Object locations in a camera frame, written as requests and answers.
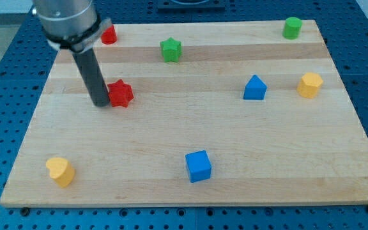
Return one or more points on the blue cube block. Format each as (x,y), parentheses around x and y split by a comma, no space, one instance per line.
(198,166)

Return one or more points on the yellow hexagon block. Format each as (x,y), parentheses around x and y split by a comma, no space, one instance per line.
(309,85)

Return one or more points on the green cylinder block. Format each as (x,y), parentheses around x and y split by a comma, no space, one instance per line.
(292,27)

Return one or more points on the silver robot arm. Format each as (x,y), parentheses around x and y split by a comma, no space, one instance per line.
(75,25)

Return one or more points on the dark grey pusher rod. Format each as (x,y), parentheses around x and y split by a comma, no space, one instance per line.
(90,72)

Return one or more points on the red star block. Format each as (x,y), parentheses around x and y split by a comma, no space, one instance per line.
(120,93)

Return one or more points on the blue triangular prism block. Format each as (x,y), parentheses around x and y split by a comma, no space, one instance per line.
(255,89)

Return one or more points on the yellow heart block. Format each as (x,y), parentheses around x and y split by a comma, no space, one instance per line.
(61,171)

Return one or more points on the red block behind arm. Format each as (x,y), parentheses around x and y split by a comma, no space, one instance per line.
(109,36)

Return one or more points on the green star block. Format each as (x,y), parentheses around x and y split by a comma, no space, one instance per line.
(170,50)

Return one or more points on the wooden board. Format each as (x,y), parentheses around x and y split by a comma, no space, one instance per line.
(284,150)

